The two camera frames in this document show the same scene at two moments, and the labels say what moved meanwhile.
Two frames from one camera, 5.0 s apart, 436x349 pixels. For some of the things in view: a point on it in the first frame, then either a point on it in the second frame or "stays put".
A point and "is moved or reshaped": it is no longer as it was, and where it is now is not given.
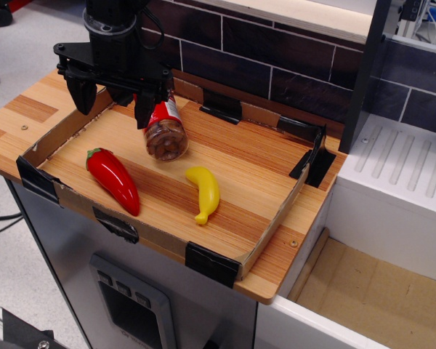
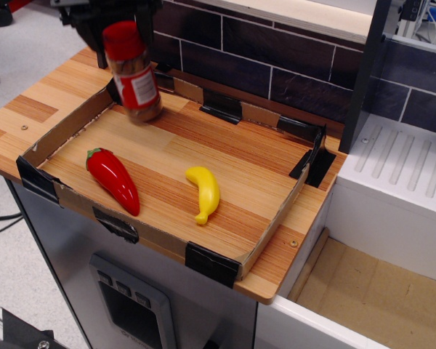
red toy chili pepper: [113, 175] stays put
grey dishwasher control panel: [142, 317] stays put
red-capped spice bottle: [166, 136] is moved or reshaped
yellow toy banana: [208, 189] stays put
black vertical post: [360, 107] stays put
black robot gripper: [112, 59] → [91, 20]
